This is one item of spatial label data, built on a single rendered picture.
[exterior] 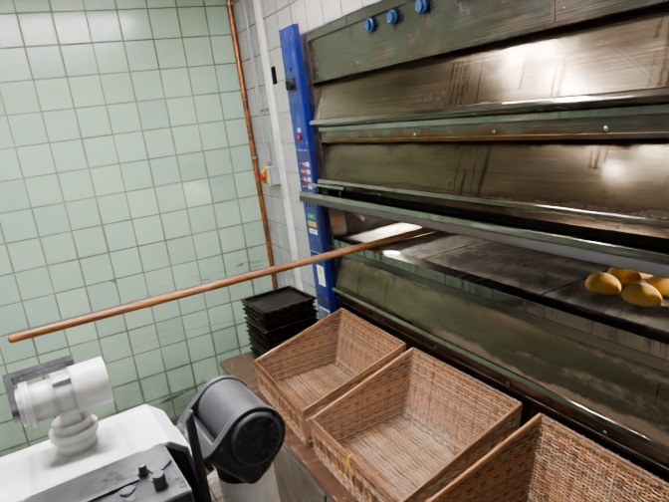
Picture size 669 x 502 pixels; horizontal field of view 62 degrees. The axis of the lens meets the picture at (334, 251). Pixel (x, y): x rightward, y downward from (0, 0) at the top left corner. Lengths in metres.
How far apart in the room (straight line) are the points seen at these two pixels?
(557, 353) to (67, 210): 2.47
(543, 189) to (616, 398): 0.55
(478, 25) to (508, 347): 0.94
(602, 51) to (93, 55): 2.49
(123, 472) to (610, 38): 1.25
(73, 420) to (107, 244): 2.43
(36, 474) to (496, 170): 1.31
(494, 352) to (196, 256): 2.01
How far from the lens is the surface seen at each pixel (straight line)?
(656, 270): 1.21
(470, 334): 1.91
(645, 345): 1.48
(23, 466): 0.90
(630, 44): 1.38
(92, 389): 0.84
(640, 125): 1.36
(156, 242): 3.28
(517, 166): 1.61
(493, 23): 1.65
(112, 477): 0.80
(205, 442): 0.87
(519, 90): 1.55
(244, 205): 3.38
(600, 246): 1.28
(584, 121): 1.44
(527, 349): 1.75
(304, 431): 2.14
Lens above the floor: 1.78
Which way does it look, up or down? 14 degrees down
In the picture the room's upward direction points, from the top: 8 degrees counter-clockwise
